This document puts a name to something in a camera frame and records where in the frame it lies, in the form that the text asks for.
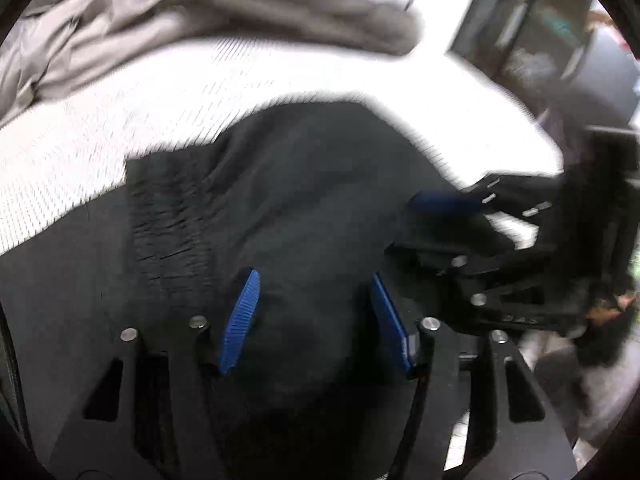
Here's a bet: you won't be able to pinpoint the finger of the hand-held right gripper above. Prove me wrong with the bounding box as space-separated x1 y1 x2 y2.
407 174 566 233
384 242 586 335

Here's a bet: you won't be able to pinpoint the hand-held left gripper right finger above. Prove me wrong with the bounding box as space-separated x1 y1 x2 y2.
370 272 578 480

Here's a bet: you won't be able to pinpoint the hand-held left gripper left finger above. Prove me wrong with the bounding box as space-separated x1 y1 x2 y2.
47 267 262 480

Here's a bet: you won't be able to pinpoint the white honeycomb mattress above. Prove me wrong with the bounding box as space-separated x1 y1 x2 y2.
0 35 566 256

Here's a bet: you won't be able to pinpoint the dark shelf unit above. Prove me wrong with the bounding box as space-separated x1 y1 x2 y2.
450 0 640 128

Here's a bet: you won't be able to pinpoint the black pants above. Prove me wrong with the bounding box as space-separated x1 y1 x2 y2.
0 102 516 480

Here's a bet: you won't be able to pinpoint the dark grey blanket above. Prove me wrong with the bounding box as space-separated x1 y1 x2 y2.
80 0 426 57

